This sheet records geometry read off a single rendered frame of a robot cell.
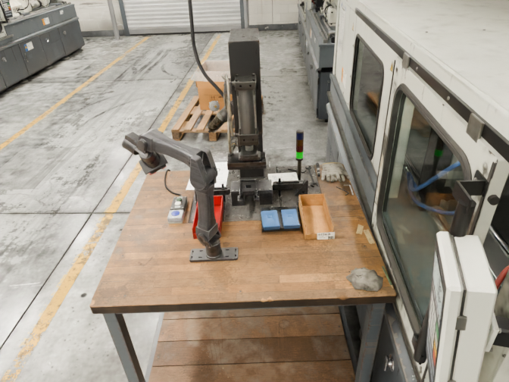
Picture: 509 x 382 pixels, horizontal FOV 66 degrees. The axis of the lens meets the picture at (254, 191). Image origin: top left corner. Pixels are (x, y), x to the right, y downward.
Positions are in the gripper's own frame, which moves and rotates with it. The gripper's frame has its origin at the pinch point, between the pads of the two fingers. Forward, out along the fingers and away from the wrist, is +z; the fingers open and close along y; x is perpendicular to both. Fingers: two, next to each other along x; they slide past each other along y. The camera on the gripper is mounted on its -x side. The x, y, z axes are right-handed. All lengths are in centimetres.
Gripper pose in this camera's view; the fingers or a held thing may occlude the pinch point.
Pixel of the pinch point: (158, 169)
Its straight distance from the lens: 171.3
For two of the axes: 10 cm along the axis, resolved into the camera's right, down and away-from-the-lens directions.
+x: 5.0, 8.3, -2.5
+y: -8.6, 4.8, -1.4
